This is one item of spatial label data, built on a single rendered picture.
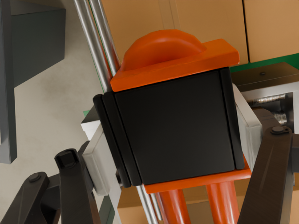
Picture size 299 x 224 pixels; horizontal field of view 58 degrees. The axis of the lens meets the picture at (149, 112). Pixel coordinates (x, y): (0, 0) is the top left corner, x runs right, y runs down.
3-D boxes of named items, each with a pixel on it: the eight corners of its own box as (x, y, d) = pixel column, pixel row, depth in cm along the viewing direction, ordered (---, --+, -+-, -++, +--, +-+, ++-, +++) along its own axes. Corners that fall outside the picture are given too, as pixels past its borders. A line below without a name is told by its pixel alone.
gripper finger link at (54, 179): (85, 209, 14) (34, 216, 15) (107, 156, 19) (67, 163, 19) (75, 186, 14) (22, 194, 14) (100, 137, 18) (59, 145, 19)
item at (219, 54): (239, 140, 22) (256, 178, 17) (151, 156, 23) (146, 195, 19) (223, 37, 19) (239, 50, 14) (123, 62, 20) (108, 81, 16)
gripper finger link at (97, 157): (109, 196, 16) (97, 198, 16) (127, 138, 22) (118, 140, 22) (93, 153, 15) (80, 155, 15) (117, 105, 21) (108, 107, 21)
